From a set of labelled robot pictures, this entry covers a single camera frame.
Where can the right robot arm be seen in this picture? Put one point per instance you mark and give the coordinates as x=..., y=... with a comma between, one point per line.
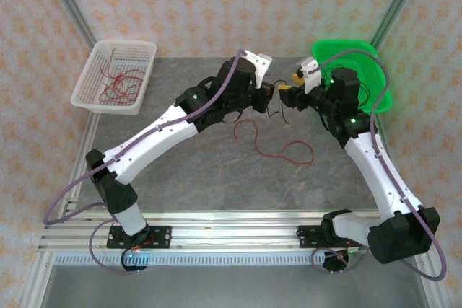
x=375, y=171

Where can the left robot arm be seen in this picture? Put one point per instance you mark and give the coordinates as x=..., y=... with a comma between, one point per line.
x=151, y=138

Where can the green plastic mesh basket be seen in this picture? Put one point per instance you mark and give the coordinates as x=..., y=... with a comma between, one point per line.
x=366, y=66

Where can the white plastic mesh basket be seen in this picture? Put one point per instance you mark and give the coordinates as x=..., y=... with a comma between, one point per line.
x=86, y=84

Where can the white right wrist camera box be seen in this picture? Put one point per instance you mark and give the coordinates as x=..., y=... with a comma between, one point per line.
x=310, y=77

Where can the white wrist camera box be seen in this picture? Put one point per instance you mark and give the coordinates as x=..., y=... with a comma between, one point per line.
x=261, y=62
x=310, y=77

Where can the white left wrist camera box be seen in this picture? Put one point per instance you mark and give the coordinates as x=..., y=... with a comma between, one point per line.
x=261, y=62

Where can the aluminium frame post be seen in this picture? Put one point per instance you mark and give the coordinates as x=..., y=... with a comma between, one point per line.
x=68, y=1
x=397, y=1

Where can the aluminium mounting rail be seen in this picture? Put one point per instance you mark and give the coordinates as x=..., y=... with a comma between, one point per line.
x=231, y=232

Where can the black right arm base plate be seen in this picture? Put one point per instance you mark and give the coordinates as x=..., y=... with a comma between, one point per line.
x=307, y=236

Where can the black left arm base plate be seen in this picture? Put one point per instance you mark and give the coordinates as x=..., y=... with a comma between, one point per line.
x=162, y=237

